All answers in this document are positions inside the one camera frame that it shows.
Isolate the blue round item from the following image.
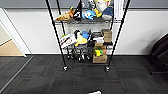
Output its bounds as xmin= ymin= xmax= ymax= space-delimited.
xmin=80 ymin=29 xmax=92 ymax=40

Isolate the yellow-green item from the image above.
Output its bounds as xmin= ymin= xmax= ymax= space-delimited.
xmin=94 ymin=48 xmax=104 ymax=58

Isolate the black white box stack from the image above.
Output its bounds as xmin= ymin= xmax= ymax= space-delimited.
xmin=90 ymin=30 xmax=104 ymax=44

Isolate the white printed bag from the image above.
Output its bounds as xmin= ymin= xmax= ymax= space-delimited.
xmin=59 ymin=32 xmax=78 ymax=49

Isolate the brown cardboard box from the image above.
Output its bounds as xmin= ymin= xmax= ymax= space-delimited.
xmin=92 ymin=42 xmax=109 ymax=64

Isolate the small white container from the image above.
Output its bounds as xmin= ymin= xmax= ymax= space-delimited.
xmin=106 ymin=43 xmax=115 ymax=56

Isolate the small brown box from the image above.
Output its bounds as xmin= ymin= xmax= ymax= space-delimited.
xmin=101 ymin=28 xmax=113 ymax=43

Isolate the black triangular bag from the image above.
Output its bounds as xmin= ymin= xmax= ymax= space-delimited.
xmin=73 ymin=0 xmax=84 ymax=22

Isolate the brown plush toy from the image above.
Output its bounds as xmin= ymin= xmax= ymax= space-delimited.
xmin=54 ymin=7 xmax=76 ymax=23

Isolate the grey small toy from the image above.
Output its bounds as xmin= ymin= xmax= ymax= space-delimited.
xmin=87 ymin=0 xmax=96 ymax=10

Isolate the tall white box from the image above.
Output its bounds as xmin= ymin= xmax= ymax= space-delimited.
xmin=113 ymin=0 xmax=125 ymax=21

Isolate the black chair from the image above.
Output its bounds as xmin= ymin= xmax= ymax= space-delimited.
xmin=149 ymin=31 xmax=168 ymax=76

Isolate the black wire shelf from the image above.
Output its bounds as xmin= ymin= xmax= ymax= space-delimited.
xmin=44 ymin=0 xmax=132 ymax=73

